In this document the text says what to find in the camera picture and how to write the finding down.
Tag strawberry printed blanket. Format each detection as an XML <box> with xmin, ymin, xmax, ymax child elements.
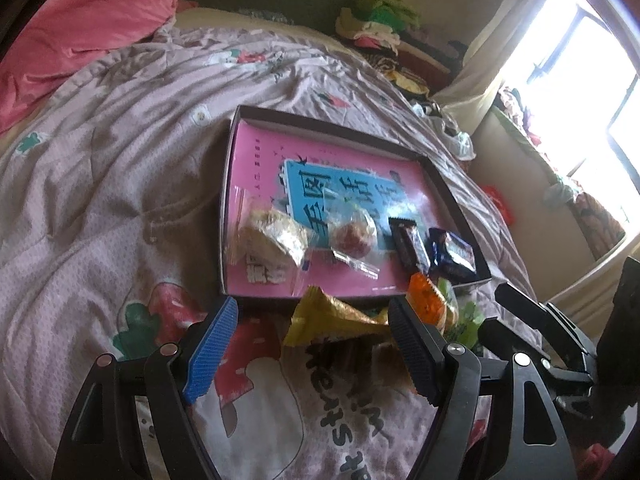
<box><xmin>0</xmin><ymin>25</ymin><xmax>531</xmax><ymax>480</ymax></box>

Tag long yellow snack packet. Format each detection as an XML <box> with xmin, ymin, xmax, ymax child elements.
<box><xmin>282</xmin><ymin>285</ymin><xmax>421</xmax><ymax>396</ymax></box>

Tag blue cookie packet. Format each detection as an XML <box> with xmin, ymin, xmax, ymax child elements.
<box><xmin>427</xmin><ymin>227</ymin><xmax>478</xmax><ymax>281</ymax></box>

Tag cream curtain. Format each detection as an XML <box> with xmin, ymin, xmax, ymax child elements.
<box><xmin>435</xmin><ymin>0</ymin><xmax>581</xmax><ymax>121</ymax></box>

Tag clear bag with red pastry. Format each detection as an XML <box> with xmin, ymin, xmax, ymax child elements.
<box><xmin>305</xmin><ymin>195</ymin><xmax>381</xmax><ymax>278</ymax></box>

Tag clothes on windowsill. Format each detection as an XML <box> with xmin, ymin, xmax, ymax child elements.
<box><xmin>492</xmin><ymin>85</ymin><xmax>628</xmax><ymax>261</ymax></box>

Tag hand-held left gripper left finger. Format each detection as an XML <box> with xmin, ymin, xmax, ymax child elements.
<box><xmin>52</xmin><ymin>296</ymin><xmax>240</xmax><ymax>480</ymax></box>

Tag light green snack packet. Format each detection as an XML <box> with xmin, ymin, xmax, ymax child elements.
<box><xmin>440</xmin><ymin>280</ymin><xmax>486</xmax><ymax>348</ymax></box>

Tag clear bag with pale pastry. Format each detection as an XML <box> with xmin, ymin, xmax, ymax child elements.
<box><xmin>227</xmin><ymin>185</ymin><xmax>313</xmax><ymax>286</ymax></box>

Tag pile of folded clothes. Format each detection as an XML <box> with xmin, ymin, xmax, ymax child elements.
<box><xmin>335</xmin><ymin>0</ymin><xmax>468</xmax><ymax>96</ymax></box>

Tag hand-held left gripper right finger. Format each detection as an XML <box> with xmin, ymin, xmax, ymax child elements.
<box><xmin>387</xmin><ymin>297</ymin><xmax>586</xmax><ymax>480</ymax></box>

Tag window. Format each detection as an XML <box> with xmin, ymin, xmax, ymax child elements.
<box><xmin>500</xmin><ymin>0</ymin><xmax>640</xmax><ymax>241</ymax></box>

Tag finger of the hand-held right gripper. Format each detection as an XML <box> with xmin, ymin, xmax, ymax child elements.
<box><xmin>477</xmin><ymin>317</ymin><xmax>521</xmax><ymax>361</ymax></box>
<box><xmin>494</xmin><ymin>282</ymin><xmax>597</xmax><ymax>366</ymax></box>

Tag orange-topped cracker packet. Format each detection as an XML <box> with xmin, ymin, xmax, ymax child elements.
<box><xmin>406</xmin><ymin>272</ymin><xmax>461</xmax><ymax>331</ymax></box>

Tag dark cardboard box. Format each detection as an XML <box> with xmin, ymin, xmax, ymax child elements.
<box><xmin>218</xmin><ymin>105</ymin><xmax>493</xmax><ymax>301</ymax></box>

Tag pink quilt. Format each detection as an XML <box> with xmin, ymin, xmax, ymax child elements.
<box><xmin>0</xmin><ymin>0</ymin><xmax>185</xmax><ymax>133</ymax></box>

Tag brown chocolate bar packet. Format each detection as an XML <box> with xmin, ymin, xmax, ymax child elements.
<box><xmin>389</xmin><ymin>217</ymin><xmax>433</xmax><ymax>273</ymax></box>

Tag white plastic bag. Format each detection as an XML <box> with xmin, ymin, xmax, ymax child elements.
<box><xmin>410</xmin><ymin>102</ymin><xmax>476</xmax><ymax>161</ymax></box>

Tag red plastic bag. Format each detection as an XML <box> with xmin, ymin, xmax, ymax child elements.
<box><xmin>482</xmin><ymin>185</ymin><xmax>518</xmax><ymax>228</ymax></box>

